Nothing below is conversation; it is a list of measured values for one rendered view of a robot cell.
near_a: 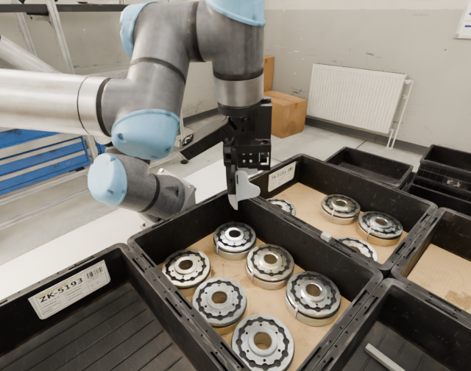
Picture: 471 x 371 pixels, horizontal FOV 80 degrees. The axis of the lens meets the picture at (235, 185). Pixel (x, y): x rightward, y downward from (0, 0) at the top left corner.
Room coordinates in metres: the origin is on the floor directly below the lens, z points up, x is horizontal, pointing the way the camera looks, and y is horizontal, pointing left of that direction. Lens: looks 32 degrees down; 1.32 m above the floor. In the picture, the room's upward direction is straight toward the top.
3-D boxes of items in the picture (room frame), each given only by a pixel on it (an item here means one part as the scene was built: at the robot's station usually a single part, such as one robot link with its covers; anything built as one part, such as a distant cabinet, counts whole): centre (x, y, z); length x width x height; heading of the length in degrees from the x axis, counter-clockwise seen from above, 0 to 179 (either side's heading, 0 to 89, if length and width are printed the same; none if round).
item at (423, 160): (1.43, -1.30, 0.37); 0.40 x 0.30 x 0.45; 48
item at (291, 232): (0.38, -0.02, 0.87); 0.40 x 0.30 x 0.11; 43
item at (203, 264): (0.42, 0.10, 0.86); 0.10 x 0.10 x 0.01
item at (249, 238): (0.51, 0.00, 0.86); 0.10 x 0.10 x 0.01
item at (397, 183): (1.40, -0.74, 0.37); 0.40 x 0.30 x 0.45; 48
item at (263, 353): (0.26, -0.04, 0.86); 0.05 x 0.05 x 0.01
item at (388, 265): (0.59, -0.24, 0.92); 0.40 x 0.30 x 0.02; 43
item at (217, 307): (0.34, 0.03, 0.86); 0.05 x 0.05 x 0.01
